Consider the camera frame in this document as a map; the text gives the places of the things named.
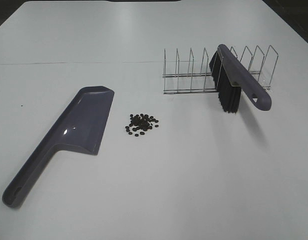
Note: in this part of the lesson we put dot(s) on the pile of coffee beans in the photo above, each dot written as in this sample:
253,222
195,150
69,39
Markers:
140,124

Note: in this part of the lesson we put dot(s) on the purple plastic dustpan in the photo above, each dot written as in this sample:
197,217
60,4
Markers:
79,128

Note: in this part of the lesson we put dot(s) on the purple brush black bristles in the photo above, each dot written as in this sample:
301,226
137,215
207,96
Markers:
231,78

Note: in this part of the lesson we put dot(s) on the chrome wire rack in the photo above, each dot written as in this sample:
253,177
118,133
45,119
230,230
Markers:
194,75

